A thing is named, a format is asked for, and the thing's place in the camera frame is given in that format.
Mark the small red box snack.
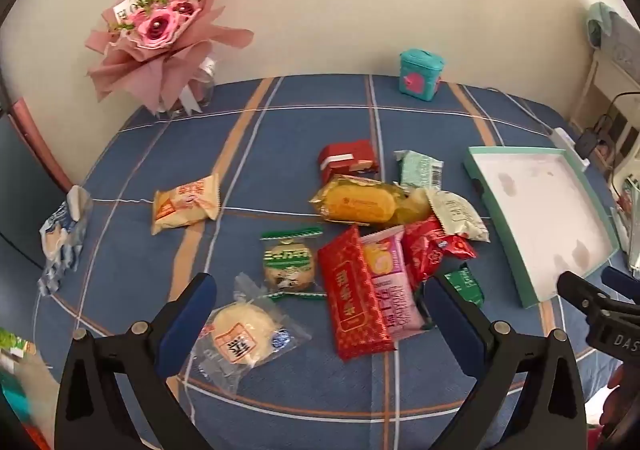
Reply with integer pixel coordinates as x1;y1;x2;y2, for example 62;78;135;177
318;139;378;184

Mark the pink flower bouquet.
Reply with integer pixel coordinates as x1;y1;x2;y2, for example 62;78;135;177
85;0;254;115

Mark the yellow cake packet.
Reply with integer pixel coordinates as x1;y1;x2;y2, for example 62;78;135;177
309;175;432;228

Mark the clear white bun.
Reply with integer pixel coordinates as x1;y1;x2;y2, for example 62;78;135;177
194;274;311;395

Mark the green rimmed white tray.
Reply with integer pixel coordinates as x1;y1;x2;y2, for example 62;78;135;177
463;147;620;308

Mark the pink swiss roll packet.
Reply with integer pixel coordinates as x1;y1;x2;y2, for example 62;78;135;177
361;226;425;342

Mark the red nice snack packet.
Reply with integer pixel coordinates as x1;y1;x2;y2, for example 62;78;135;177
401;214;476;291

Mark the white power strip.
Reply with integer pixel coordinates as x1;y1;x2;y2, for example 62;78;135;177
550;127;590;172

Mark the black charger adapter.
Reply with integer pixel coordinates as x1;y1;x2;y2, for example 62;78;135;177
574;128;600;160

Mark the blue white crumpled wrapper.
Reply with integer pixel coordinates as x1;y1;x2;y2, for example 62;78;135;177
38;184;93;296

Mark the dark green snack packet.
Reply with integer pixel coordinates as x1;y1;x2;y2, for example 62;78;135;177
445;262;485;307

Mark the long red snack packet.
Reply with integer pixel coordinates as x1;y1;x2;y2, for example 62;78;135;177
318;225;394;361

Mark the blue plaid tablecloth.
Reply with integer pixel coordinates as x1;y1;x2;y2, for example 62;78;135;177
29;74;633;450

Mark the black charger cable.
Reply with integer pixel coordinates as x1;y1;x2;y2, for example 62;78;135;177
594;90;640;171

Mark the person's hand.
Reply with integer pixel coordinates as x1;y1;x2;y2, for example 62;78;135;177
599;363;636;425

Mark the mint green snack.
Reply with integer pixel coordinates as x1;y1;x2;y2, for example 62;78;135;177
394;150;444;193

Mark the grey power strip cord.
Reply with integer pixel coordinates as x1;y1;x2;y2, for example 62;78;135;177
487;86;557;134

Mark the green white biscuit packet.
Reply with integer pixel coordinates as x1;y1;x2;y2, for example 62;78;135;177
260;226;323;295

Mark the teal toy house box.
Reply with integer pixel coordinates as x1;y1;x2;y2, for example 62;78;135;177
398;48;446;101

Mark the white shelf rack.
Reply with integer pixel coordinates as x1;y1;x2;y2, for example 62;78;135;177
570;2;639;191

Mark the orange cream snack packet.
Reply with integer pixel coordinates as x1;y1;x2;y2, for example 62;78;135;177
151;174;220;236

